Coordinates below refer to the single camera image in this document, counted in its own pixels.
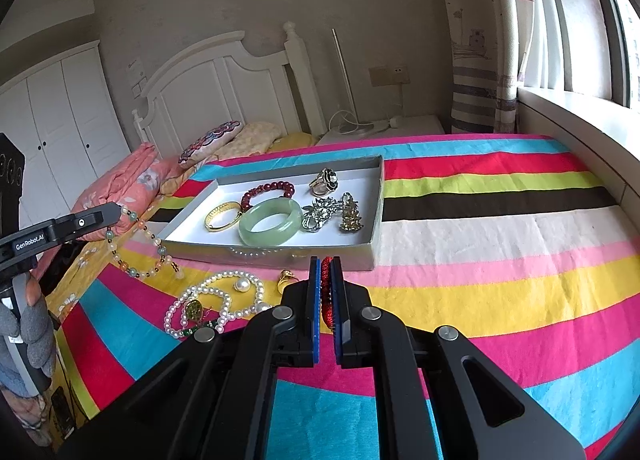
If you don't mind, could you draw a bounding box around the person's left hand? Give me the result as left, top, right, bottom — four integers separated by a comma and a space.
0, 272, 57, 398

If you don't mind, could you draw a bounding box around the beige pillow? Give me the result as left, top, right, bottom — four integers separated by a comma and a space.
217, 121, 284, 161

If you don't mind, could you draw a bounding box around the gold bangle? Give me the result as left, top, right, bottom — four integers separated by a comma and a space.
204, 201, 245, 233

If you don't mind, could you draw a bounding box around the black flat device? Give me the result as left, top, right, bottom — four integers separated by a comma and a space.
50, 386, 77, 437

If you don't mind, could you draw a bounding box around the gold tree brooch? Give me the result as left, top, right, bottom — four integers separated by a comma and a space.
339, 191, 366, 233

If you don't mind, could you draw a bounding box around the white nightstand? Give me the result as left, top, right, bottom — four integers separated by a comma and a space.
315, 114, 446, 147

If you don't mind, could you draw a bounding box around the white pearl necklace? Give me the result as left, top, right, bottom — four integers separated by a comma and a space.
164, 270, 273, 340

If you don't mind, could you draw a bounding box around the window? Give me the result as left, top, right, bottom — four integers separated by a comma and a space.
530, 0, 640, 116

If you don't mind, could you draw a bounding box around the striped bed sheet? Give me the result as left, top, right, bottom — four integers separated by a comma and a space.
55, 132, 640, 460

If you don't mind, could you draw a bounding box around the person's left forearm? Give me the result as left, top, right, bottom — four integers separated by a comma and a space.
0, 382, 51, 447

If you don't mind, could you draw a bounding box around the embroidered flower pillow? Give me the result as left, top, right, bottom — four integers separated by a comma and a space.
178, 120, 245, 170

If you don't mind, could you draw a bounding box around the red bead bracelet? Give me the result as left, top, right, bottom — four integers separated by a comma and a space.
240, 181, 296, 211
320, 256, 337, 334

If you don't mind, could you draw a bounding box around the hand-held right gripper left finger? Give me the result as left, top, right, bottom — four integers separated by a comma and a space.
59, 256, 323, 460

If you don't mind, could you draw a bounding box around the grey white jewelry box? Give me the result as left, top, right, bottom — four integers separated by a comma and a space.
162, 155, 386, 272

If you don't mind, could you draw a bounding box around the thin pole lamp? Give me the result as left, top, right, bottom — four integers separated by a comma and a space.
327, 29, 391, 137

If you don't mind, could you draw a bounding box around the dark flower ring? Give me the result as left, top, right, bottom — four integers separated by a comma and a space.
307, 167, 340, 197

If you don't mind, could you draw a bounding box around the pink floral quilt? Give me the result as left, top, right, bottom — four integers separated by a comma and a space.
70, 142, 186, 244

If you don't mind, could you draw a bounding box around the white wall switch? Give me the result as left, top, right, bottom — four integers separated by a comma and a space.
127, 60, 147, 97

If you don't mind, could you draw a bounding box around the white headboard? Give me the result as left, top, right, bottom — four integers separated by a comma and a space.
131, 21, 327, 159

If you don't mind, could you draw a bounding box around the silver leaf brooch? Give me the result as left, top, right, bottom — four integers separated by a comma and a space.
301, 196, 337, 232

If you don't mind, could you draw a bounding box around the gold ring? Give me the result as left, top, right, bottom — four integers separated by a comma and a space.
278, 269, 301, 297

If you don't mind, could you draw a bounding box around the printed curtain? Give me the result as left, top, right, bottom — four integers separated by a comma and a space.
432, 0, 537, 136

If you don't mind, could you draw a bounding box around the dark cloth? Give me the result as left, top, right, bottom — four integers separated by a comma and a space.
39, 239, 87, 297

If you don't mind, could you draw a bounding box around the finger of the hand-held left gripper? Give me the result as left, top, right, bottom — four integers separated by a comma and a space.
55, 203, 124, 244

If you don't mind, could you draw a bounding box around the green bead bracelet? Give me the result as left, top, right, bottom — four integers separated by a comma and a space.
181, 317, 227, 339

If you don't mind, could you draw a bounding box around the white wardrobe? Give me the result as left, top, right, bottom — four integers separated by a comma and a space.
0, 40, 134, 237

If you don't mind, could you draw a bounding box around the green jade bangle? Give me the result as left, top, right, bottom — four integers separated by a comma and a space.
238, 198, 304, 247

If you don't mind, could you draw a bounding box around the window sill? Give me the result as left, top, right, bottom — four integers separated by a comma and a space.
517, 85, 640, 223

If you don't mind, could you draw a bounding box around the yellow floral sheet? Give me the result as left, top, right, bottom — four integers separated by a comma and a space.
47, 132, 321, 321

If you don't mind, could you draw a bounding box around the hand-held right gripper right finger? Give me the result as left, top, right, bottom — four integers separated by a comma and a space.
330, 257, 587, 460

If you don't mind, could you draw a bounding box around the colourful bead necklace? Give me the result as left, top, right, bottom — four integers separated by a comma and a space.
106, 206, 185, 282

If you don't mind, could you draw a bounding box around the beige wall socket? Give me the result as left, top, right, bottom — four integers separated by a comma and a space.
368, 65, 409, 87

